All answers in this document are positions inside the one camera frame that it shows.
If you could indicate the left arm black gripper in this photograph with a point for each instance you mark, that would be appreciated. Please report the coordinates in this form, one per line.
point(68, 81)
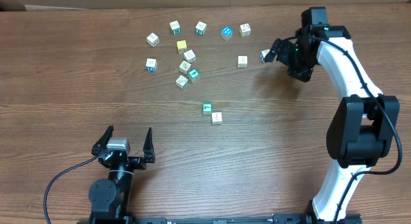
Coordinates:
point(123, 159)

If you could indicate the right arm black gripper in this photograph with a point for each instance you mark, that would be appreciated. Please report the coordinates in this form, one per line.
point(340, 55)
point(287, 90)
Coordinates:
point(287, 52)

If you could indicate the plain wooden block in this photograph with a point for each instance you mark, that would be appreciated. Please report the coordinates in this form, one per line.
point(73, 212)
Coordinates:
point(189, 56)
point(242, 61)

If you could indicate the green 7 wooden block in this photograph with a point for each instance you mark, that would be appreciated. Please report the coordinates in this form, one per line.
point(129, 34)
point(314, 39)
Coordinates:
point(207, 109)

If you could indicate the wooden block blue T side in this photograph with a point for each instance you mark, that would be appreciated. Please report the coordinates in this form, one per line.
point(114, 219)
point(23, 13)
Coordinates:
point(216, 118)

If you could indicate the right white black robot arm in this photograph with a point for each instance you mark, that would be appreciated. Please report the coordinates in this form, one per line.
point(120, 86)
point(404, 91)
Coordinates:
point(362, 137)

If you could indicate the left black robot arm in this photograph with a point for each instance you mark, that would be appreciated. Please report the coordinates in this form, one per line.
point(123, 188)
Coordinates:
point(110, 196)

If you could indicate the wooden block top right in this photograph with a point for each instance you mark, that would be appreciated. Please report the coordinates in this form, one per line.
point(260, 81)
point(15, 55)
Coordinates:
point(245, 30)

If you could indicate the blue top wooden block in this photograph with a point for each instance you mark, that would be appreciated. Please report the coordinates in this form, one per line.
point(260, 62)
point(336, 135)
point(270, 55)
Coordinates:
point(226, 33)

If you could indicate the wooden block teal Q side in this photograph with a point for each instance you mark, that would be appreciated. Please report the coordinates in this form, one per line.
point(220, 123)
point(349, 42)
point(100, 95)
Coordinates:
point(200, 28)

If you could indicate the green 4 wooden block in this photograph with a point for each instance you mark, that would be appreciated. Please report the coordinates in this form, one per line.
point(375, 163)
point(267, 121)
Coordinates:
point(193, 75)

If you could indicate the wooden elephant block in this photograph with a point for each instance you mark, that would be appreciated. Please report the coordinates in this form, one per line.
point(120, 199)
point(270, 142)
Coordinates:
point(182, 82)

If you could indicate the wooden block red K side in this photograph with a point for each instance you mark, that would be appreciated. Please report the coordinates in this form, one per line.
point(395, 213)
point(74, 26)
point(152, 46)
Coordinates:
point(185, 67)

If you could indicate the yellow top wooden block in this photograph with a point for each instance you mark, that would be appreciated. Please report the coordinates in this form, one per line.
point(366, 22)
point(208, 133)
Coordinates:
point(181, 46)

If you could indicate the wooden block top left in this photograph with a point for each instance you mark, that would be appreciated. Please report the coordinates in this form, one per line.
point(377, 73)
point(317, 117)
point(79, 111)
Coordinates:
point(152, 39)

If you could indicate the cardboard board at back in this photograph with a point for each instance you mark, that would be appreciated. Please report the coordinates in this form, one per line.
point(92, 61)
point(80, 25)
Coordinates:
point(205, 0)

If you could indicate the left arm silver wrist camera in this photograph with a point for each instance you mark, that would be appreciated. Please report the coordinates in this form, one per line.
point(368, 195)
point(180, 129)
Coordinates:
point(121, 144)

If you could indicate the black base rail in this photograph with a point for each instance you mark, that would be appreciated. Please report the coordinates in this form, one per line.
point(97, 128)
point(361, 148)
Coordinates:
point(218, 220)

